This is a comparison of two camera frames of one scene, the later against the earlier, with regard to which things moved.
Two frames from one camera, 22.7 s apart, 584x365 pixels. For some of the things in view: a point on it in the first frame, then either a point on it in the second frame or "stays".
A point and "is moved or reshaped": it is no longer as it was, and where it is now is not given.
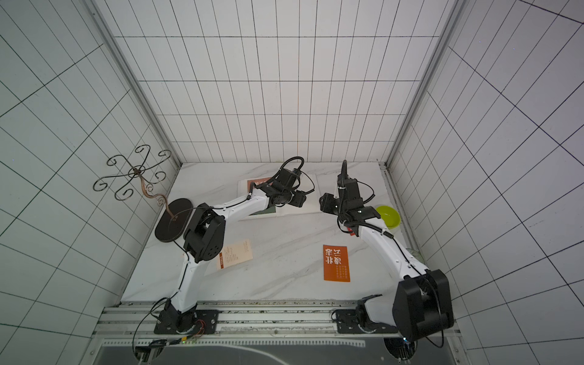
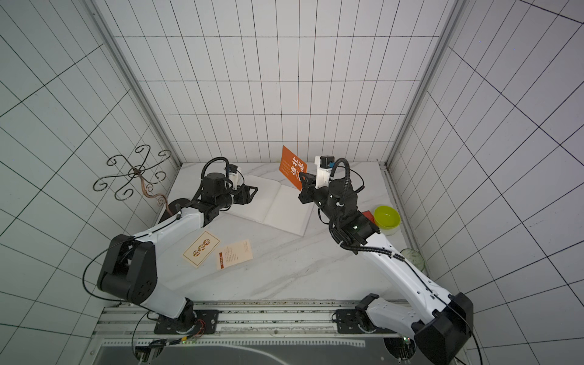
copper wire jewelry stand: [172, 220] stays
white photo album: [312, 204] is moved or reshaped
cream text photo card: [233, 254] stays
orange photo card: [336, 263] to [292, 166]
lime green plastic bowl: [391, 217] stays
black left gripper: [300, 198] to [244, 193]
